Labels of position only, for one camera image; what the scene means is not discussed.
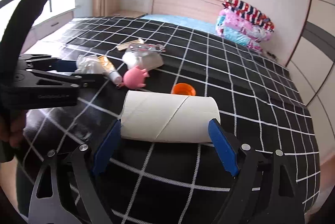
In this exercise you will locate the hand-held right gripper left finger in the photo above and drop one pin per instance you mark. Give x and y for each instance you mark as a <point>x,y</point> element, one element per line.
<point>107,145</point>

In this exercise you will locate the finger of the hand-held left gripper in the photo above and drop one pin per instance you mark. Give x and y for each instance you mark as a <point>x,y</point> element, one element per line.
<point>91,80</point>
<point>65,65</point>

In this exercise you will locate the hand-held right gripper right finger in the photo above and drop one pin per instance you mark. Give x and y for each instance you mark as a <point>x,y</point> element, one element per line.
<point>225,148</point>

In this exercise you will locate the clear plastic wrapper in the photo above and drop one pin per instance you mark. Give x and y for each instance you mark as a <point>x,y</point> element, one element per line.
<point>87,62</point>

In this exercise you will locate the beige plastic strip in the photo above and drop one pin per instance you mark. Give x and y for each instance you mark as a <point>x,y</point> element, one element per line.
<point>129,45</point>

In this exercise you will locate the white plastic case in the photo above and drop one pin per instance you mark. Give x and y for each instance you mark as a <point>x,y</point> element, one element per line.
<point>141,59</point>

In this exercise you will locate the white cardboard tube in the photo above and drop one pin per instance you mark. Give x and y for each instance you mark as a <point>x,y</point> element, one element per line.
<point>167,116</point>

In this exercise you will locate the person's left hand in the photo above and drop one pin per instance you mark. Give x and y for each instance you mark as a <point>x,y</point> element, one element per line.
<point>13,130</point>

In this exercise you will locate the light wooden drawer cabinet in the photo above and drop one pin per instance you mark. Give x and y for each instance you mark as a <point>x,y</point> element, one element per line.
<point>52,22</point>

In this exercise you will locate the pink pig toy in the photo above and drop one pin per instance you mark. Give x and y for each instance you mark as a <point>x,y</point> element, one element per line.
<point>133,77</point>

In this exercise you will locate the black checkered mat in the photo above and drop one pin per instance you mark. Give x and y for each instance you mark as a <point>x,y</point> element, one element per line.
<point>235,82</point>

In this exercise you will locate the light wooden nightstand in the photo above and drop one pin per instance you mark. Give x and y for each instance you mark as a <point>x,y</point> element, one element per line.
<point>128,13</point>

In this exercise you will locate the bed with light blue sheet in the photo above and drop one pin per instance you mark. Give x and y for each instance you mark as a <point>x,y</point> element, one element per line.
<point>183,21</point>

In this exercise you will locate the pink folded blanket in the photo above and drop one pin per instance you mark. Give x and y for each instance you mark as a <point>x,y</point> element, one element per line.
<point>243,29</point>

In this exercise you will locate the light wooden headboard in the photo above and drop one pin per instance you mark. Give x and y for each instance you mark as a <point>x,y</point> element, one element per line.
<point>183,1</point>

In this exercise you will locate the red blue striped folded blanket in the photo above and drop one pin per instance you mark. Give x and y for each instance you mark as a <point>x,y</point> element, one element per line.
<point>251,13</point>

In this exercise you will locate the light wooden wardrobe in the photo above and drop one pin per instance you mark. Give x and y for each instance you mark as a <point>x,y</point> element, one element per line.
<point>319,30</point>

